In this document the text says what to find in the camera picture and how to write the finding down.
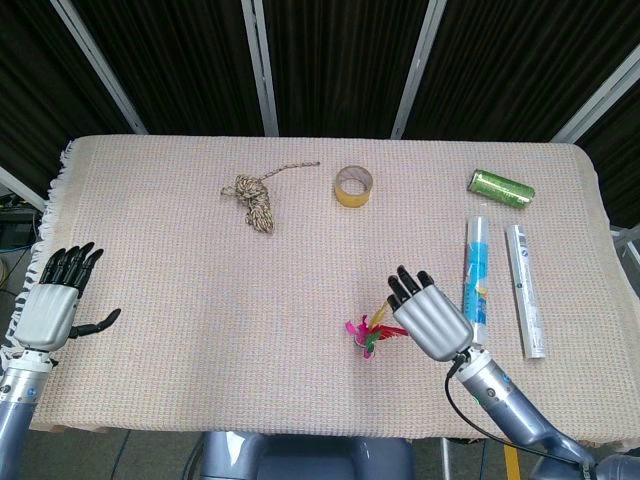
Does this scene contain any colourful feather shuttlecock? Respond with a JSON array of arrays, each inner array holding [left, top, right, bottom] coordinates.
[[343, 299, 409, 361]]

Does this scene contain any beige woven tablecloth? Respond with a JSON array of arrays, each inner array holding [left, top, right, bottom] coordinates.
[[0, 134, 612, 444]]

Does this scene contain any braided rope bundle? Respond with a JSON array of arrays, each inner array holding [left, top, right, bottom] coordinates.
[[221, 160, 321, 235]]

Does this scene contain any grey metal post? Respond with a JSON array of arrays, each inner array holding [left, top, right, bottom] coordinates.
[[389, 0, 447, 140], [241, 0, 280, 137], [553, 47, 640, 146], [0, 166, 47, 211], [49, 0, 149, 135]]

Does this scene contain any white printed tube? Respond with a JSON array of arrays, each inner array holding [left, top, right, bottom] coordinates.
[[503, 223, 547, 360]]

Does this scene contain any shiny green cylinder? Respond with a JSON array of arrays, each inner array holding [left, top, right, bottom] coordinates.
[[466, 168, 536, 209]]

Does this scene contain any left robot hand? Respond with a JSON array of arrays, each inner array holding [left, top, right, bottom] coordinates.
[[13, 241, 122, 351]]

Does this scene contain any blue-grey robot torso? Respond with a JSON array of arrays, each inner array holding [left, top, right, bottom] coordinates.
[[199, 430, 415, 480]]

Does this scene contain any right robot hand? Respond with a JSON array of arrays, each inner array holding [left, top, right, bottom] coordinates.
[[385, 264, 475, 362]]

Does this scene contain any white frame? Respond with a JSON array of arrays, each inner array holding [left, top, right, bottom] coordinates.
[[610, 224, 640, 301]]

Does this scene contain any clear tube with blue print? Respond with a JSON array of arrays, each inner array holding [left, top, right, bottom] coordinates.
[[460, 214, 491, 347]]

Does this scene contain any yellow packing tape roll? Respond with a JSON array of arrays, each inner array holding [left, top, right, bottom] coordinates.
[[333, 164, 375, 207]]

